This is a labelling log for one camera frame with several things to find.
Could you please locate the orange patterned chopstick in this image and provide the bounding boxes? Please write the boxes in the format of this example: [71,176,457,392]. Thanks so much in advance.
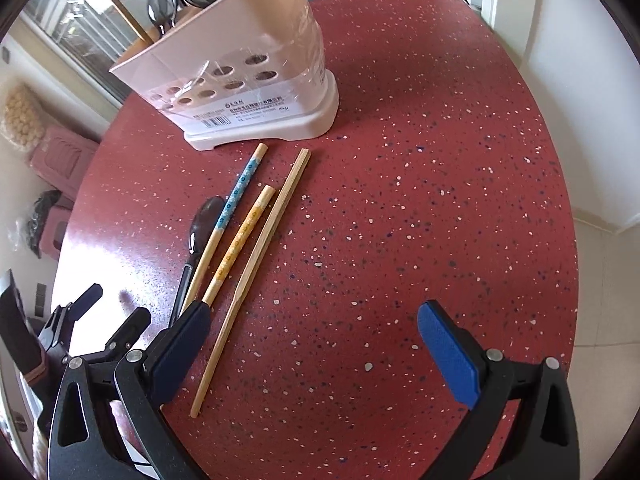
[202,185,277,307]

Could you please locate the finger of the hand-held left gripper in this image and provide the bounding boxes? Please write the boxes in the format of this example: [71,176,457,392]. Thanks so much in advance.
[85,308,152,367]
[42,283,104,346]

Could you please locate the bag of yellow balls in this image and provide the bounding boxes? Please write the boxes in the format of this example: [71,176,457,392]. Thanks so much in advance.
[2,83,47,149]

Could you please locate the sliding glass door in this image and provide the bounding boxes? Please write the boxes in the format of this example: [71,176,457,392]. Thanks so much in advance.
[22,0,168,107]

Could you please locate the blue patterned chopstick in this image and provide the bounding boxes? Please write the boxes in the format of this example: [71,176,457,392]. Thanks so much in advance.
[180,143,269,313]

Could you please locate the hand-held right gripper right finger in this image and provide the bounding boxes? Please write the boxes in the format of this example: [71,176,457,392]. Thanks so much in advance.
[417,300,584,480]

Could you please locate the stack of pink stools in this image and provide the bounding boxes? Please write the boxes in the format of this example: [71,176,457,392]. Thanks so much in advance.
[27,127,99,197]

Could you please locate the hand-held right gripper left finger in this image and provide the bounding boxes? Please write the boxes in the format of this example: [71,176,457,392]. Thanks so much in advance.
[47,301,212,480]

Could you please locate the plain bamboo chopstick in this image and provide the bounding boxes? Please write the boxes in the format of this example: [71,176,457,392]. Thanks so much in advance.
[190,148,312,418]
[103,0,157,44]

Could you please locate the pink plastic utensil holder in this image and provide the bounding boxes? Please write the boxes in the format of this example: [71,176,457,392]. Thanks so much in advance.
[109,0,340,152]

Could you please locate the black plastic bag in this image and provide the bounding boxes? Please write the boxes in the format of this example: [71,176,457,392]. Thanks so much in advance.
[21,190,64,257]

